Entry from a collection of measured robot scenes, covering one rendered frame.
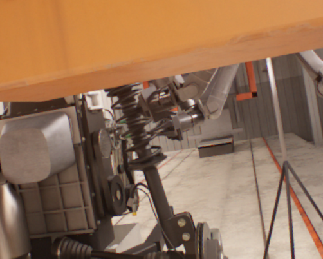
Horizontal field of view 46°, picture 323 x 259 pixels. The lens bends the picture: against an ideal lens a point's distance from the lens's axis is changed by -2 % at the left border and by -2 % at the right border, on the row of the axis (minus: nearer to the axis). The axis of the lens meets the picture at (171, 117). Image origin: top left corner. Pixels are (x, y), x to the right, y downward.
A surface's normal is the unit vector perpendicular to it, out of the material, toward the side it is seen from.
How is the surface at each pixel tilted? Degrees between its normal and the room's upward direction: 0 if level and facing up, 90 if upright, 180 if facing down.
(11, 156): 90
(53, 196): 90
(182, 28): 90
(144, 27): 90
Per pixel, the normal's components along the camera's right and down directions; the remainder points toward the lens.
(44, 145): -0.18, 0.04
